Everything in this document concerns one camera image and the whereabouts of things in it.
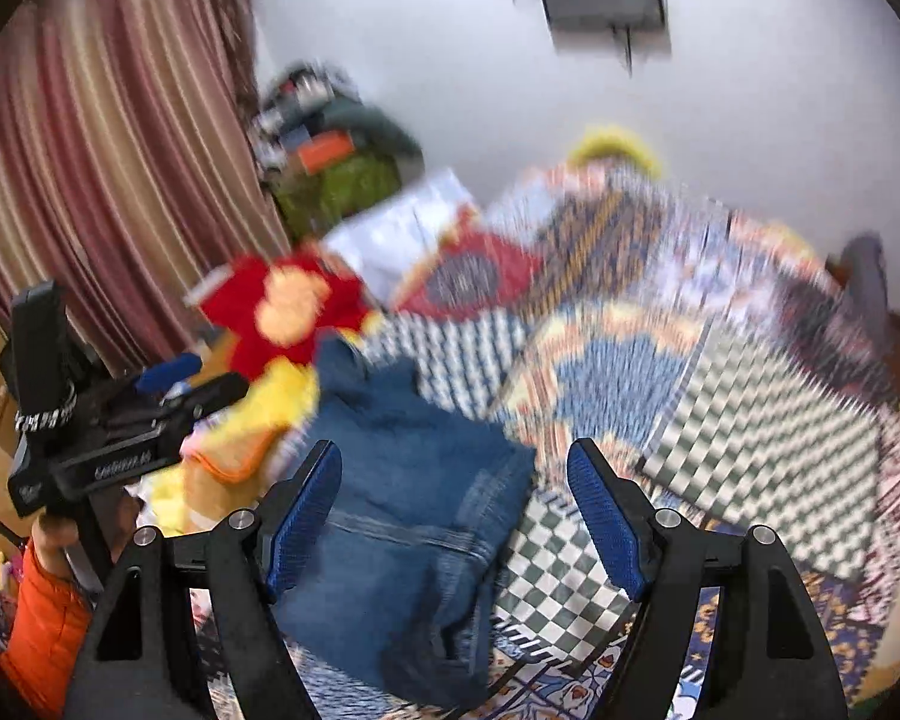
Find blue denim jeans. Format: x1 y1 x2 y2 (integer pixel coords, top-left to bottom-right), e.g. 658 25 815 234
274 335 535 709

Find orange sleeved left forearm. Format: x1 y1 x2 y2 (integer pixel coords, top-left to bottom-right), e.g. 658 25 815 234
0 544 92 718

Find person's left hand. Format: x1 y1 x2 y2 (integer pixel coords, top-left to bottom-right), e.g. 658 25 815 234
30 489 141 582

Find red yellow plush toy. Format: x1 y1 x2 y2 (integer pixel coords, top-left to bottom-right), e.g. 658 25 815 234
196 254 370 382

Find striped maroon curtain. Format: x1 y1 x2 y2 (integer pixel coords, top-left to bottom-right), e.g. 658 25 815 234
0 0 287 367

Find patchwork patterned bedspread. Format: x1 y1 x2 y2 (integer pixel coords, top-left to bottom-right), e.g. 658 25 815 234
354 164 900 718

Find dark blue bag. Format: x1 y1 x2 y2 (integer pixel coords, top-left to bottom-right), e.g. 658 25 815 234
841 232 893 355

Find white light-blue cloth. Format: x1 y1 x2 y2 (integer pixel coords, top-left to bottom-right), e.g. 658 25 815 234
322 167 475 304

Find orange box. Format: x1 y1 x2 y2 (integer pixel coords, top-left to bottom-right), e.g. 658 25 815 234
295 130 356 174

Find grey green cushion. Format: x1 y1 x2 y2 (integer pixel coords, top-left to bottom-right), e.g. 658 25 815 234
320 99 422 158

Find yellow pillow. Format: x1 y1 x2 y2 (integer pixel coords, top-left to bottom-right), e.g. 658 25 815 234
567 125 663 179

